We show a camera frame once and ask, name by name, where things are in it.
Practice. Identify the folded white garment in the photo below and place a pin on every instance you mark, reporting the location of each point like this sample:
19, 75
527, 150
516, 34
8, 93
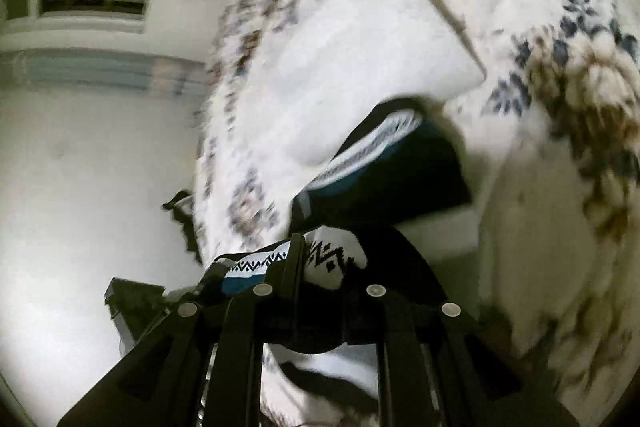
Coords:
310, 83

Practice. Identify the left grey-green curtain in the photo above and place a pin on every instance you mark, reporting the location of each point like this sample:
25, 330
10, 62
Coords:
75, 68

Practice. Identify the black grey striped sweater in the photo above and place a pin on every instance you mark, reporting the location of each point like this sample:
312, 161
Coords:
393, 195

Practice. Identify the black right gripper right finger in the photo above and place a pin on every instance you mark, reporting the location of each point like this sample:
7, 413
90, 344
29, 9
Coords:
434, 369

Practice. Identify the black clothes pile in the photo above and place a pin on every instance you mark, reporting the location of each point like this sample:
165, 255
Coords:
180, 208

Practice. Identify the floral bed quilt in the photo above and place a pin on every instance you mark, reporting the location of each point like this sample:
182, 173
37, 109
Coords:
548, 144

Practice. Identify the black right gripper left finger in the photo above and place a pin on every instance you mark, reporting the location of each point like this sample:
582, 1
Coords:
201, 363

